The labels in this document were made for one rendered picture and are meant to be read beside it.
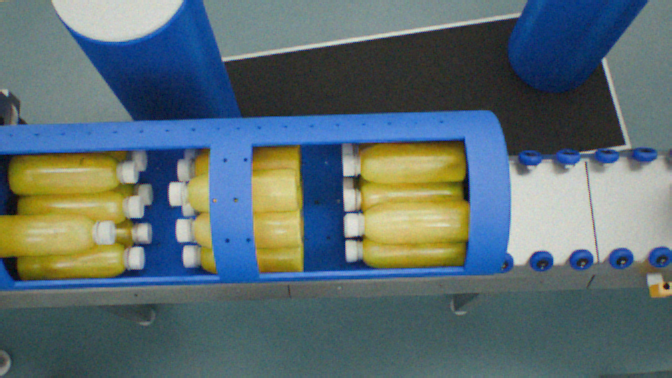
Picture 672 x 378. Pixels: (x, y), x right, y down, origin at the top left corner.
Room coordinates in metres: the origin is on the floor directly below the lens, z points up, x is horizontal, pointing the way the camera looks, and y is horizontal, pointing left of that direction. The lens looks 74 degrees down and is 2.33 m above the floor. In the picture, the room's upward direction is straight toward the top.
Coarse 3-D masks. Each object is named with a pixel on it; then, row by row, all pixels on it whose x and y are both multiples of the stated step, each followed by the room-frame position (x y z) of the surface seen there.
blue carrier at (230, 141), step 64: (0, 128) 0.43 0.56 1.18; (64, 128) 0.43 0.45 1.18; (128, 128) 0.43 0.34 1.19; (192, 128) 0.42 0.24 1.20; (256, 128) 0.42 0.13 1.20; (320, 128) 0.42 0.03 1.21; (384, 128) 0.42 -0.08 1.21; (448, 128) 0.42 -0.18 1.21; (0, 192) 0.35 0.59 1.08; (320, 192) 0.38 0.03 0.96; (320, 256) 0.25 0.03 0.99
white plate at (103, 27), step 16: (64, 0) 0.75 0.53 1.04; (80, 0) 0.75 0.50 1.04; (96, 0) 0.75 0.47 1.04; (112, 0) 0.75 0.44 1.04; (128, 0) 0.75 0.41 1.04; (144, 0) 0.75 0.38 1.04; (160, 0) 0.75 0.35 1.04; (176, 0) 0.75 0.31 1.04; (64, 16) 0.72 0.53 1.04; (80, 16) 0.72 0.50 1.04; (96, 16) 0.72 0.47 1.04; (112, 16) 0.72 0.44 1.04; (128, 16) 0.72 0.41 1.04; (144, 16) 0.72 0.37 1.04; (160, 16) 0.72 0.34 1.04; (80, 32) 0.68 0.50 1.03; (96, 32) 0.68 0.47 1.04; (112, 32) 0.68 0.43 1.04; (128, 32) 0.68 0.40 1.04; (144, 32) 0.68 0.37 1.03
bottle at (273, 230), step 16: (192, 224) 0.28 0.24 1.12; (208, 224) 0.27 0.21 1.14; (256, 224) 0.27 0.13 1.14; (272, 224) 0.27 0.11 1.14; (288, 224) 0.27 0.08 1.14; (192, 240) 0.25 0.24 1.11; (208, 240) 0.25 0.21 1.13; (256, 240) 0.25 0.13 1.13; (272, 240) 0.25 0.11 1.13; (288, 240) 0.25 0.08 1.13
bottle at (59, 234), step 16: (0, 224) 0.27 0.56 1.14; (16, 224) 0.27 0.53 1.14; (32, 224) 0.27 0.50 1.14; (48, 224) 0.27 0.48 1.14; (64, 224) 0.27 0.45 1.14; (80, 224) 0.28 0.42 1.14; (96, 224) 0.28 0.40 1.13; (0, 240) 0.25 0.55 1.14; (16, 240) 0.25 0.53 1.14; (32, 240) 0.25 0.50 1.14; (48, 240) 0.25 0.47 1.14; (64, 240) 0.25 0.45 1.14; (80, 240) 0.25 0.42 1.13; (96, 240) 0.25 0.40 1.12; (0, 256) 0.23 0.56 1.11; (16, 256) 0.23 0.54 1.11; (32, 256) 0.23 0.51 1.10
